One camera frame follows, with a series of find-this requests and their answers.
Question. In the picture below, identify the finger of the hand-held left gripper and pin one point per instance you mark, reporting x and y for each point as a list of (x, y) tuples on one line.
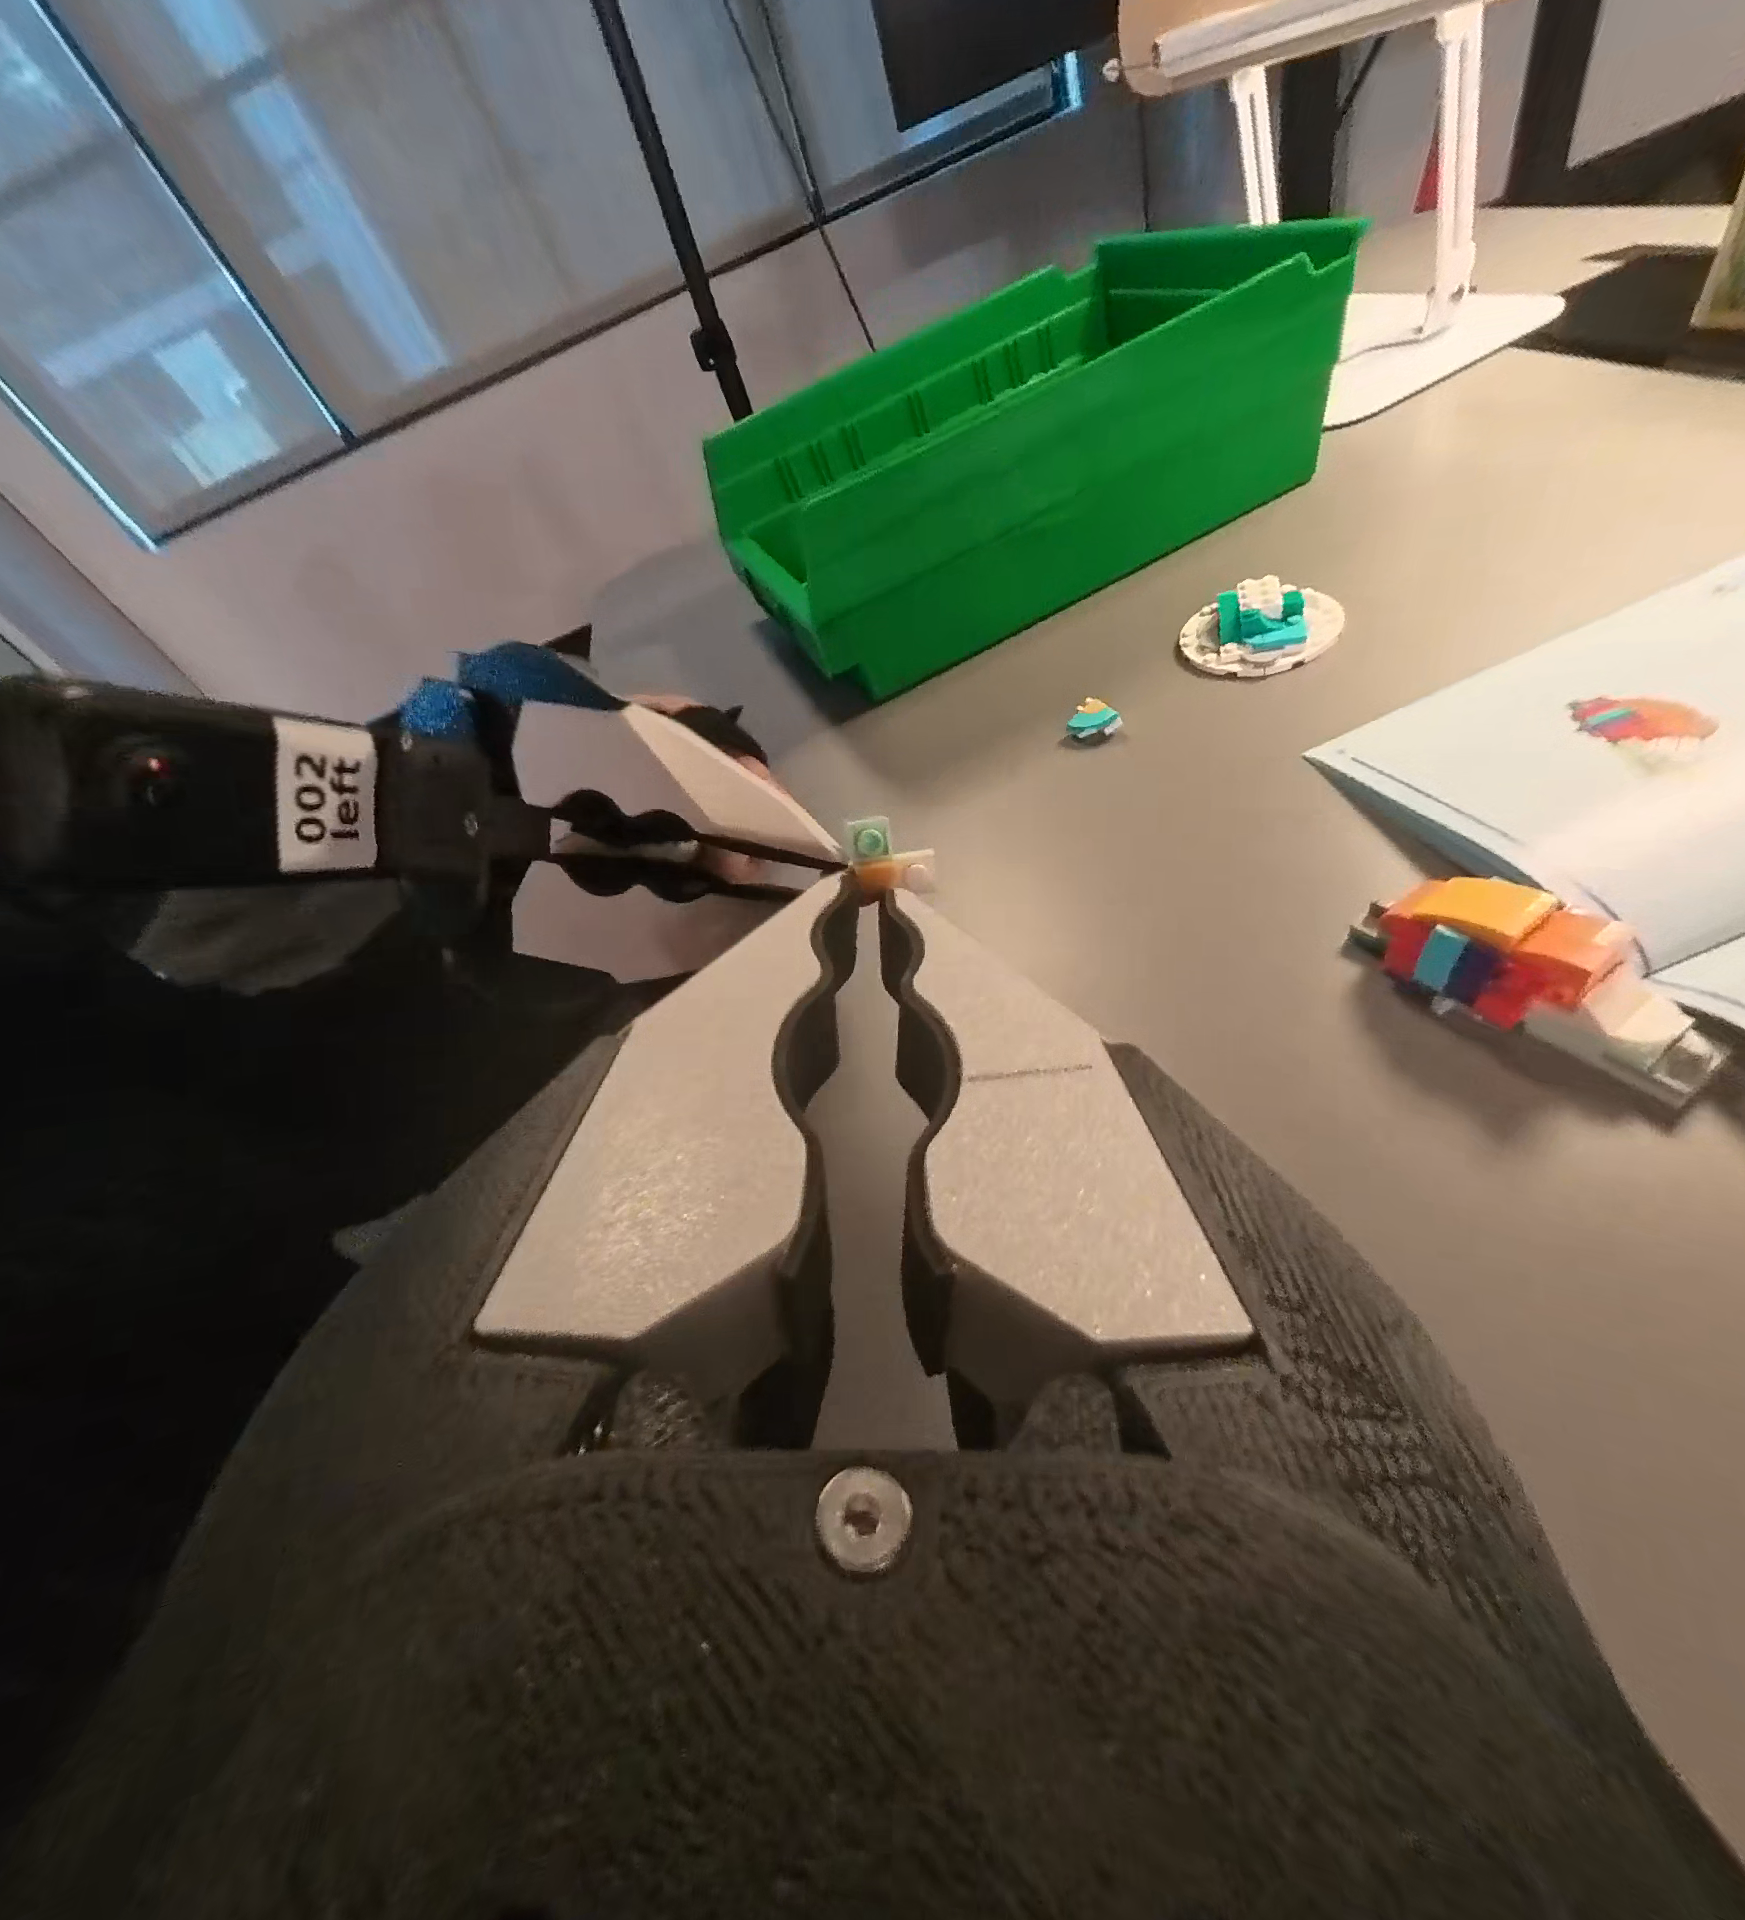
[(662, 765), (632, 923)]

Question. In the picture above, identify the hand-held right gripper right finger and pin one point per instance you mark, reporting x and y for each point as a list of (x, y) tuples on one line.
[(1082, 1215)]

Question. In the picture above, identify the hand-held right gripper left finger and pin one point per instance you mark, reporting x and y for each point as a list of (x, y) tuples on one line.
[(632, 1202)]

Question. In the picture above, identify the small orange green lego assembly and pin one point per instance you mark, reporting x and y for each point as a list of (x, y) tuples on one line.
[(888, 856)]

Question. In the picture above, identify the small teal lego assembly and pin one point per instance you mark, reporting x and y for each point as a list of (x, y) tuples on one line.
[(1095, 722)]

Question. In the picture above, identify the colourful lego build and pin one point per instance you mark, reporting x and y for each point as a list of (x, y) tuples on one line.
[(1502, 960)]

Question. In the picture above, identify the white round lego assembly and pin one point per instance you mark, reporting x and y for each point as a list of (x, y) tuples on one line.
[(1263, 638)]

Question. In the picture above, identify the open lego instruction booklet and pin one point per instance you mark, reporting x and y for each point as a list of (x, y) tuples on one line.
[(1636, 841)]

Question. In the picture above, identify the person's left hand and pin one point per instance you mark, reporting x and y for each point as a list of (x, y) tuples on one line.
[(655, 701)]

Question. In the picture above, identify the green plastic bin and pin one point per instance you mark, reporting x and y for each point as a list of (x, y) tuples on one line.
[(1021, 495)]

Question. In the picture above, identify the black tripod pole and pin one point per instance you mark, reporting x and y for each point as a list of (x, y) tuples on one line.
[(693, 271)]

